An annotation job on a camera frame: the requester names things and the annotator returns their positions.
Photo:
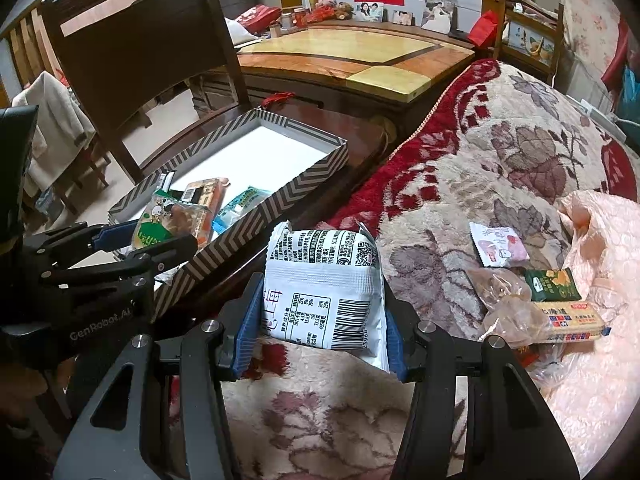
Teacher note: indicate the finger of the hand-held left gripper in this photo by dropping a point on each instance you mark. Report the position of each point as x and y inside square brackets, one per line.
[117, 235]
[150, 260]

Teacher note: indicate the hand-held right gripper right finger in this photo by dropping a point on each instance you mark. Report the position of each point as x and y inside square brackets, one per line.
[395, 340]

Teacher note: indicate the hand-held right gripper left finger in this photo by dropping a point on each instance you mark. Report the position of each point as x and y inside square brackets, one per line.
[247, 332]

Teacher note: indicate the striped cardboard box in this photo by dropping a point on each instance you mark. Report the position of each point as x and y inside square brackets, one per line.
[280, 160]

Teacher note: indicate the green white snack packet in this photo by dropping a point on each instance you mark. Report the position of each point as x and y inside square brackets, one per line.
[155, 225]

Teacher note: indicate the dark brown snack packet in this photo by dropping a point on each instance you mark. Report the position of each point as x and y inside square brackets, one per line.
[170, 187]

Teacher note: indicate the orange snack packet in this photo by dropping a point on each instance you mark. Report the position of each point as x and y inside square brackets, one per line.
[205, 200]

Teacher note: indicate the teal snack packet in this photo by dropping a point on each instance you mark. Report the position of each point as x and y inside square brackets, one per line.
[240, 205]

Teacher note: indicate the clear bag of brown nuts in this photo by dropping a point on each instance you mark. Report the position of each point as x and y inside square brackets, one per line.
[500, 295]

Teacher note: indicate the white cloth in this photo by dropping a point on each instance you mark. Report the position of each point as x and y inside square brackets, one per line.
[50, 120]

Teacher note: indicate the pink white snack packet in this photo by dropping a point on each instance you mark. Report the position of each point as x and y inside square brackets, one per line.
[500, 245]

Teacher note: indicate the dark green snack packet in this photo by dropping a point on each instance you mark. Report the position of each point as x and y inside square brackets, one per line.
[552, 285]

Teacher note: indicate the beige cracker packet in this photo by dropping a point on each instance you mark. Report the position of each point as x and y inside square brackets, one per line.
[570, 322]

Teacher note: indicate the dark wooden chair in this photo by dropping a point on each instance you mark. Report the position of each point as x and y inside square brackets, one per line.
[150, 45]

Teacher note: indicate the floral fleece blanket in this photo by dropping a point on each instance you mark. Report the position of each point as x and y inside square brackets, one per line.
[500, 150]

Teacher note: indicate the slatted wooden chair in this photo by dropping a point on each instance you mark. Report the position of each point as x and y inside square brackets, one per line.
[30, 35]

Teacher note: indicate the pink quilt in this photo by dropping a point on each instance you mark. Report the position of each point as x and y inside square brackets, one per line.
[600, 260]

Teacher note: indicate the red gift box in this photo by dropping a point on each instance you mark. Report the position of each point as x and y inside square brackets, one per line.
[257, 15]

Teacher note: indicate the wooden table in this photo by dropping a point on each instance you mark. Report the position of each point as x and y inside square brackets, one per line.
[350, 55]

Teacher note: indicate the plush toys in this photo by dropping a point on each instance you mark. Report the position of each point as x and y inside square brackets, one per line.
[330, 10]

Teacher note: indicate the red gift bag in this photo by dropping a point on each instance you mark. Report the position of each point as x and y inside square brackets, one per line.
[484, 27]

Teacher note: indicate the large wedding photo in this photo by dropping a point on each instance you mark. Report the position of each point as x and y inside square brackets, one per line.
[437, 14]

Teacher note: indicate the wooden rack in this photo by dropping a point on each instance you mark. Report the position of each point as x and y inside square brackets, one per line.
[530, 35]

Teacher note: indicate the floral bedsheet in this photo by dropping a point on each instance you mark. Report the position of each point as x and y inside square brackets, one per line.
[590, 20]

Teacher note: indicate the small photo frame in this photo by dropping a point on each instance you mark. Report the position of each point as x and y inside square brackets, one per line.
[402, 17]

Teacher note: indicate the couple photo frame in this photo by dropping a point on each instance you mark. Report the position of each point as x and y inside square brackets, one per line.
[369, 11]

